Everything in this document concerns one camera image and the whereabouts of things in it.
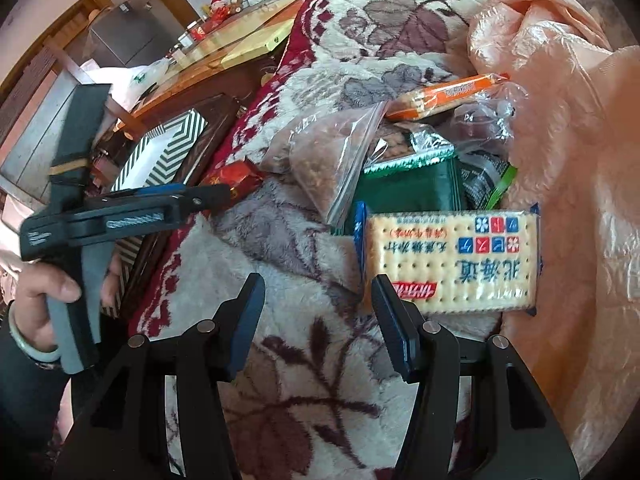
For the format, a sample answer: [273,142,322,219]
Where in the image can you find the blue white cracker pack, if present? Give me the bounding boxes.
[354,203,541,314]

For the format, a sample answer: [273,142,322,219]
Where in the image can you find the green striped white box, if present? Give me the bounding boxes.
[101,108,207,318]

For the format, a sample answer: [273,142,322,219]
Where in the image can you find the red snack packet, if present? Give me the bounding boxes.
[201,159,266,203]

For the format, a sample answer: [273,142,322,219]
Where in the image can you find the dark green snack pack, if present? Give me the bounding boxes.
[342,155,469,235]

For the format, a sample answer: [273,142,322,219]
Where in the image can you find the black green snack packet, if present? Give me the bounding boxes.
[458,151,518,210]

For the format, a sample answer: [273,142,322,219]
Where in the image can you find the clear bag of nuts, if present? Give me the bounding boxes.
[260,102,387,228]

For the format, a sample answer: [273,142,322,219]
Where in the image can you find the orange cracker pack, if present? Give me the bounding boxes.
[385,74,510,122]

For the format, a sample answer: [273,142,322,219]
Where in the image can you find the green edged clear biscuit pack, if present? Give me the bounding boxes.
[363,122,456,174]

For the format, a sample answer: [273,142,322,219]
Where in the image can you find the clear plastic bag dark snacks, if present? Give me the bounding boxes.
[446,81,529,158]

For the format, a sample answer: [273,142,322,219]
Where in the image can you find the person's left hand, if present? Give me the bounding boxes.
[10,262,82,353]

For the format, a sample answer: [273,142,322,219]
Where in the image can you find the floral fleece blanket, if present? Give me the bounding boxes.
[130,0,486,479]

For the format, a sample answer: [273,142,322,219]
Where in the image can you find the white plastic bag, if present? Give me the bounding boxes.
[80,58,169,112]

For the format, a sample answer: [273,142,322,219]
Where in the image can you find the grey refrigerator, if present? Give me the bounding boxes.
[86,1,174,68]

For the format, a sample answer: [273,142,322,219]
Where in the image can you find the wooden glass-top cabinet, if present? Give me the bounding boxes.
[131,0,305,122]

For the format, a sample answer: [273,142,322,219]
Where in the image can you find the peach quilted blanket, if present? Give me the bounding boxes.
[468,0,639,474]

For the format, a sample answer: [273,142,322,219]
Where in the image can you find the red santa figurine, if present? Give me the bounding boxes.
[206,0,230,23]

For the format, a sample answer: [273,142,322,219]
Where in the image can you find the jade bracelet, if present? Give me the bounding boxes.
[5,301,62,366]

